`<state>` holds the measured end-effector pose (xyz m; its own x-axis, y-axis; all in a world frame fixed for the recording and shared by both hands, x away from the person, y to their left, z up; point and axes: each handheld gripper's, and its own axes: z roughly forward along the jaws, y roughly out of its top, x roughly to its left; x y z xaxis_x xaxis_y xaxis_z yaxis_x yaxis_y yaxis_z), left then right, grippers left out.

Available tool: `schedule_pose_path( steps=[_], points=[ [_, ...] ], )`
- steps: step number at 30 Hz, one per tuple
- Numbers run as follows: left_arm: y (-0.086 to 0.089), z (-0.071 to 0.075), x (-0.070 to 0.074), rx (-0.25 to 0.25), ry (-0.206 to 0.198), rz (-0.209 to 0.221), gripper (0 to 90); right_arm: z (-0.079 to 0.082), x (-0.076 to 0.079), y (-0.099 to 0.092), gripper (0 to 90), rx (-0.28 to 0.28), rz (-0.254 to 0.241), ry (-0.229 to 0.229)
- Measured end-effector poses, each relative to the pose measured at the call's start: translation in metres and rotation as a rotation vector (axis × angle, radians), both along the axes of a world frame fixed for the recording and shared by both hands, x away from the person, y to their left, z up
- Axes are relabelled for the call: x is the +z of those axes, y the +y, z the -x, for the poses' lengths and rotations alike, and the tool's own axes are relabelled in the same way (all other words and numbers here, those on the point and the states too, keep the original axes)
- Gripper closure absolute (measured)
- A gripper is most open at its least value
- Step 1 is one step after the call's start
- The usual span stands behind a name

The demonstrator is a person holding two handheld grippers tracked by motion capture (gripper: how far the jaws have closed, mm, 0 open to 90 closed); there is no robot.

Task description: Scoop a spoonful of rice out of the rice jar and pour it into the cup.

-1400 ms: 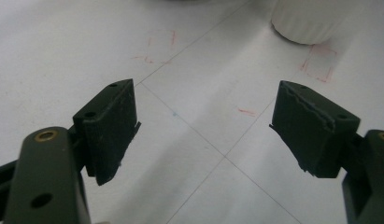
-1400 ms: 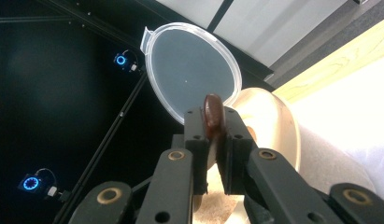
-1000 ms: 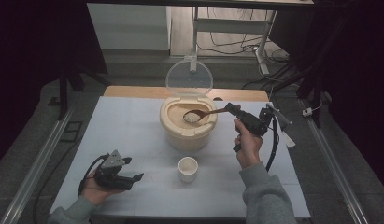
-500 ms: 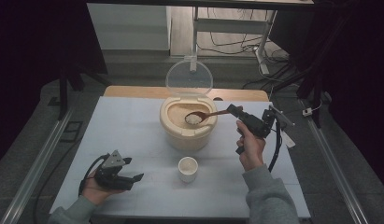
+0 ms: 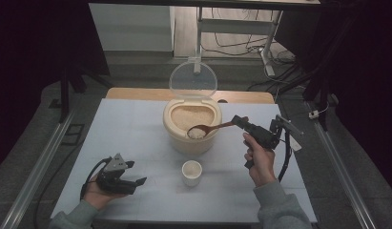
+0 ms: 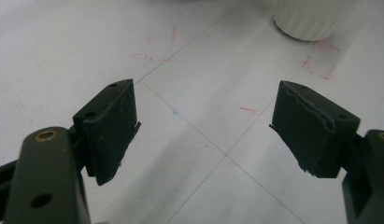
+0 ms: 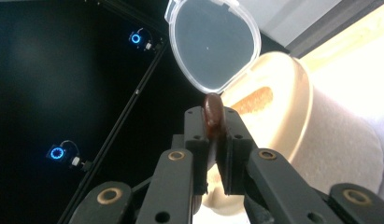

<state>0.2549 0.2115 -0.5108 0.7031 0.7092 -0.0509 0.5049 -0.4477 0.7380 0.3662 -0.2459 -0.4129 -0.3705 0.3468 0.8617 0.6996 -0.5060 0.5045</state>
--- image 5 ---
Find spoonful of rice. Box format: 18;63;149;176
188;127;207;140

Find black tripod stand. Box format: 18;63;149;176
58;61;113;124

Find person's left hand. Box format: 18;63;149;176
82;180;129;212

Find person's right hand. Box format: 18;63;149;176
242;132;278;188

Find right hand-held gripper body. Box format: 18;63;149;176
241;114;305;170

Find white paper tag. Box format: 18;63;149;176
290;136;303;153

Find black stand with cables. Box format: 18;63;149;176
276;61;333;132

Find black floor cables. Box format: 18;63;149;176
201;8;297;94

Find beige rice container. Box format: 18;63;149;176
162;98;223;156

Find white desk frame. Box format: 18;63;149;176
193;6;284;77

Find left hand-held gripper black cable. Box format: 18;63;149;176
79;156;113;202

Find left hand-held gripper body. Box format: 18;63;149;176
95;153;138;196

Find wooden table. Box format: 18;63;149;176
106;87;276;105

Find aluminium rail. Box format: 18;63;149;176
306;100;379;229
0;106;79;229

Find right hand-held gripper black cable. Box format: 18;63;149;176
278;131;294;183

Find hand-held gripper black cable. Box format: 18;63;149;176
79;156;113;202
278;131;294;183

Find clear round container lid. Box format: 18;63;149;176
169;60;218;99

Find white cup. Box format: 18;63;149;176
181;159;203;188

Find brown wooden spoon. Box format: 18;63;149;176
187;116;249;140

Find rice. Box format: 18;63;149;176
170;105;216;132

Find pale table mat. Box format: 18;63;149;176
52;97;318;223

